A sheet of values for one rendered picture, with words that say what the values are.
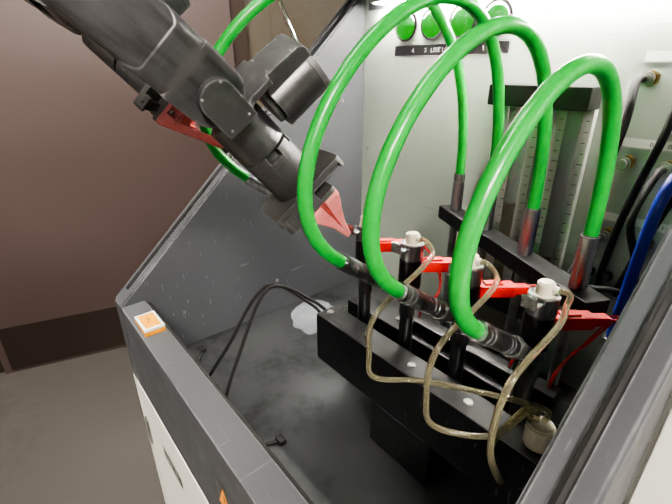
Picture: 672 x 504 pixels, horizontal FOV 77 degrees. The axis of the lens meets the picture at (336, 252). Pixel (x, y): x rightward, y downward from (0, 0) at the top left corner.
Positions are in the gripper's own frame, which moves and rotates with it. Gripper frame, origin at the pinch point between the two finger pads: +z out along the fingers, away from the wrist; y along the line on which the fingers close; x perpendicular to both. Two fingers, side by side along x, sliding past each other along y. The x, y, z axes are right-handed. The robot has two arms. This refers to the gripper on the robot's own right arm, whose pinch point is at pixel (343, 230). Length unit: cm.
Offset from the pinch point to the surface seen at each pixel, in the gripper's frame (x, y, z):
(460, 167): 4.8, 20.3, 11.2
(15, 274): 164, -98, -6
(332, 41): 35.0, 27.4, -8.0
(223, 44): 9.3, 6.2, -23.5
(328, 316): 2.9, -10.2, 9.9
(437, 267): -9.1, 4.0, 7.8
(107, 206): 162, -51, 2
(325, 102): -11.0, 5.4, -16.9
